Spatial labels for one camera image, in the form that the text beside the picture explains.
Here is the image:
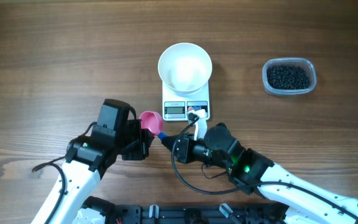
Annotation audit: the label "pink scoop blue handle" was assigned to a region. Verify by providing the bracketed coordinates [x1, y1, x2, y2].
[139, 111, 167, 140]

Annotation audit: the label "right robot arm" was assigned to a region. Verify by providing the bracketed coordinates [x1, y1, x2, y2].
[158, 123, 358, 223]

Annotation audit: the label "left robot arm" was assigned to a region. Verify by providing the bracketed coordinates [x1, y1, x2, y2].
[32, 99, 153, 223]

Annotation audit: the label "white digital kitchen scale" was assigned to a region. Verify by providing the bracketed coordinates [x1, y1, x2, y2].
[162, 83, 211, 121]

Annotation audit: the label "white bowl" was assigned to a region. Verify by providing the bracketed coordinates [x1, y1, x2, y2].
[157, 42, 213, 95]

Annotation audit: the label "clear plastic container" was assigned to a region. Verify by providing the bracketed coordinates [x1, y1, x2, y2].
[262, 57, 317, 96]

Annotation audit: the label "black beans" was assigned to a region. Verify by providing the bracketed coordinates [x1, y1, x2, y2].
[267, 65, 310, 90]

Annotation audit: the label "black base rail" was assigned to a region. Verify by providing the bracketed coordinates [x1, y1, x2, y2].
[82, 195, 291, 224]

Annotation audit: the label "right black camera cable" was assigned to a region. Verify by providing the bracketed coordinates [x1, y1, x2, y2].
[171, 113, 358, 224]

